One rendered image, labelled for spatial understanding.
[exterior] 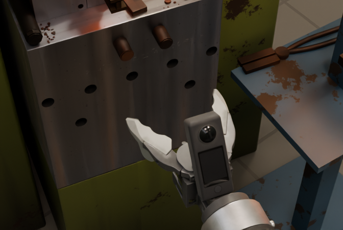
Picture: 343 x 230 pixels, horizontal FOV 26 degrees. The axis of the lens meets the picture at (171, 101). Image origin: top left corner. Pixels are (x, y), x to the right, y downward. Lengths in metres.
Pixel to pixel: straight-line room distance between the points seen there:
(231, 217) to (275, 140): 1.38
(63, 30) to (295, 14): 1.49
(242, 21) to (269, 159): 0.61
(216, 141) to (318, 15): 1.78
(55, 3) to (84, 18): 0.06
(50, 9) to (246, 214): 0.58
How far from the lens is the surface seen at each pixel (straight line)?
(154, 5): 1.38
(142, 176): 1.75
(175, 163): 1.03
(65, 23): 1.36
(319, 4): 2.76
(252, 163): 2.27
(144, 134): 1.06
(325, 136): 1.53
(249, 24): 1.83
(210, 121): 0.97
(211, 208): 0.99
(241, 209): 0.97
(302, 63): 1.65
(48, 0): 1.34
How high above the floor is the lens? 1.86
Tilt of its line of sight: 51 degrees down
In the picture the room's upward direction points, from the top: straight up
